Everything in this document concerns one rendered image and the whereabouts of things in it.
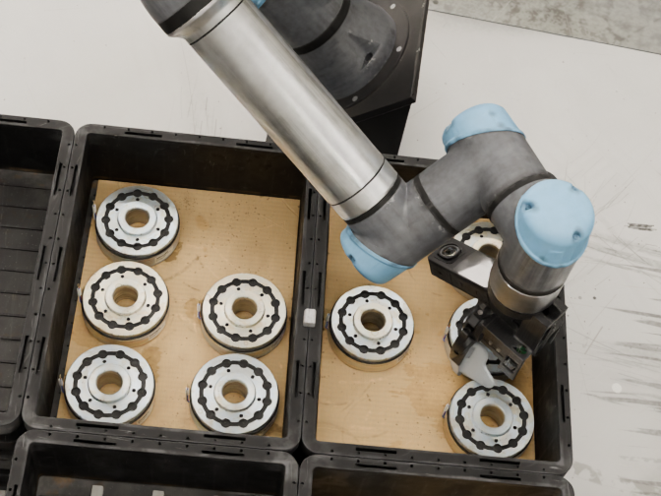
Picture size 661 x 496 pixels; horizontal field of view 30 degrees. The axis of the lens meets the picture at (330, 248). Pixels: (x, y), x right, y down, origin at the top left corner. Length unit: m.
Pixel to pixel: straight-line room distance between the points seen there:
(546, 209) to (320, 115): 0.24
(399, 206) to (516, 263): 0.13
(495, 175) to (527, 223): 0.08
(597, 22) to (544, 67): 1.07
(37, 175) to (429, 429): 0.59
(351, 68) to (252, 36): 0.45
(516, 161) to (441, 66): 0.70
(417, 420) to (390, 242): 0.29
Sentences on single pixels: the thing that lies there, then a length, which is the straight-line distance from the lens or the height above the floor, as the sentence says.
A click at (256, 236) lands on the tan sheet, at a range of 1.57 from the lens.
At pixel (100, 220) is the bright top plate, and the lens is 1.55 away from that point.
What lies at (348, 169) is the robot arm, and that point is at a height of 1.15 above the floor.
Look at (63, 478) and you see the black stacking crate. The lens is 1.44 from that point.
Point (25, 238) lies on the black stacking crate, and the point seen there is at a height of 0.83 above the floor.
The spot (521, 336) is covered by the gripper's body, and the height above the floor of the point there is 1.00.
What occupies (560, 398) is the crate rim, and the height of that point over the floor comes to 0.93.
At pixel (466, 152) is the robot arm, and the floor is 1.17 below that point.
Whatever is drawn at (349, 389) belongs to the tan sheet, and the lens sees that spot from 1.49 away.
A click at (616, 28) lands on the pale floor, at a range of 3.04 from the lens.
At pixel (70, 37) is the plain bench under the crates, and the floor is 0.70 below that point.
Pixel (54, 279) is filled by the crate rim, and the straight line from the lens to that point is 1.45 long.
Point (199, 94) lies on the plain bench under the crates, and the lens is 1.85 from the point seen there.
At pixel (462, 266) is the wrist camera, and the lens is 1.39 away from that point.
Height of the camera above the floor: 2.18
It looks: 59 degrees down
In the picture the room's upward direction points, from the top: 12 degrees clockwise
